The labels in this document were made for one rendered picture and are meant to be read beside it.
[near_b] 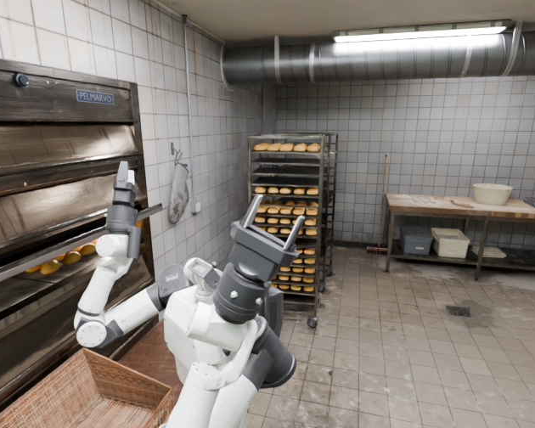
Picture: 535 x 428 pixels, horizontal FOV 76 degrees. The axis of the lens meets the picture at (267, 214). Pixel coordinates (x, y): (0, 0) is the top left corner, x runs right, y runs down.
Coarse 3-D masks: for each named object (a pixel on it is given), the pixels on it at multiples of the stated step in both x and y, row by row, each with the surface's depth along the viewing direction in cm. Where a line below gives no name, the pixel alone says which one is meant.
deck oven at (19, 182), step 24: (72, 168) 154; (96, 168) 169; (144, 168) 207; (0, 192) 124; (144, 192) 209; (96, 216) 171; (48, 240) 155; (144, 240) 212; (144, 288) 216; (0, 336) 127; (48, 360) 149; (24, 384) 138
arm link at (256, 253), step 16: (240, 240) 58; (256, 240) 57; (272, 240) 60; (240, 256) 59; (256, 256) 58; (272, 256) 57; (288, 256) 57; (224, 272) 60; (240, 272) 59; (256, 272) 58; (272, 272) 58; (224, 288) 59; (240, 288) 58; (256, 288) 58; (240, 304) 58; (256, 304) 60
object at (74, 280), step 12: (96, 264) 177; (72, 276) 163; (84, 276) 165; (48, 288) 151; (60, 288) 152; (72, 288) 159; (24, 300) 141; (36, 300) 141; (48, 300) 147; (0, 312) 132; (12, 312) 132; (24, 312) 136; (0, 324) 127
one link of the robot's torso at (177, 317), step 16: (192, 288) 105; (272, 288) 105; (176, 304) 98; (192, 304) 95; (208, 304) 95; (272, 304) 101; (176, 320) 94; (272, 320) 102; (176, 336) 95; (176, 352) 97; (192, 352) 88; (208, 352) 86
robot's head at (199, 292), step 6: (198, 258) 99; (186, 264) 97; (198, 264) 94; (186, 270) 96; (198, 270) 93; (186, 276) 97; (192, 276) 94; (198, 276) 92; (198, 282) 93; (198, 288) 95; (198, 294) 94; (204, 294) 94; (210, 294) 94
